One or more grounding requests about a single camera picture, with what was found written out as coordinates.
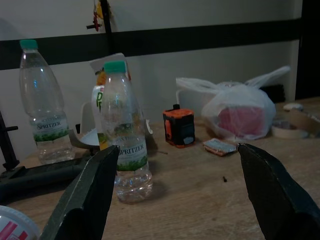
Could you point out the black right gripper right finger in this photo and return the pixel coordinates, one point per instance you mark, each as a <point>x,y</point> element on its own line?
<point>275,200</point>

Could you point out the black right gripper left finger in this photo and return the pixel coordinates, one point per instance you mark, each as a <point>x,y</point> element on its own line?
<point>85,200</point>

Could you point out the white red KFC cup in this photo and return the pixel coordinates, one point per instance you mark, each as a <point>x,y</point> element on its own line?
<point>15,225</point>

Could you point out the black metal stand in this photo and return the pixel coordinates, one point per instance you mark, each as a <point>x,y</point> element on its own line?
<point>37,175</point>

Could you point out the tiny black screw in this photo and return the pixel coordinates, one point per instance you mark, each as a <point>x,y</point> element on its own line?
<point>224,179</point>

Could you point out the cream masking tape roll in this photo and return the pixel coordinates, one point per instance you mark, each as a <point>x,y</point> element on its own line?
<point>287,133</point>

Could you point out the small silver foil packet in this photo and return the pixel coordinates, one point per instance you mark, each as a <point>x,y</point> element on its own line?
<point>220,147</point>

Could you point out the white curved plastic holder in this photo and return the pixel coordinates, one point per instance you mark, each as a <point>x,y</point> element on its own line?
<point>87,120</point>

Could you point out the pink red package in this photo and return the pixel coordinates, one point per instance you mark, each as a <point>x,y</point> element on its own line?
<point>240,122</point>

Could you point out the brown tape roll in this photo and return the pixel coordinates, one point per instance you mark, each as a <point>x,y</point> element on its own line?
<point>305,120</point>

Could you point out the small white oval object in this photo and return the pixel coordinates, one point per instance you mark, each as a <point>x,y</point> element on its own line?
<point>293,107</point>

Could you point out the white plastic carrier bag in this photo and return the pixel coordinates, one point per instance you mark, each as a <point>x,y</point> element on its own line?
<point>240,100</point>

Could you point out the black ribbed block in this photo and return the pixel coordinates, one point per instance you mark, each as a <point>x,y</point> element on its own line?
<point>273,93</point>

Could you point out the orange black boxy device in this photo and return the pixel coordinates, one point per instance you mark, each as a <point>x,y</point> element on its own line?
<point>178,127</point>

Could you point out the white orange juice carton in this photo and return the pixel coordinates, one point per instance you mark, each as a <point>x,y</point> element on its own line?
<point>100,75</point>

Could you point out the black upright pole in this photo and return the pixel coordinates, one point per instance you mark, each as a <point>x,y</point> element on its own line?
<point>107,25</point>

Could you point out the yellow red hanging toy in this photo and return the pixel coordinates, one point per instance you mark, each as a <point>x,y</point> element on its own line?
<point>96,20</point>

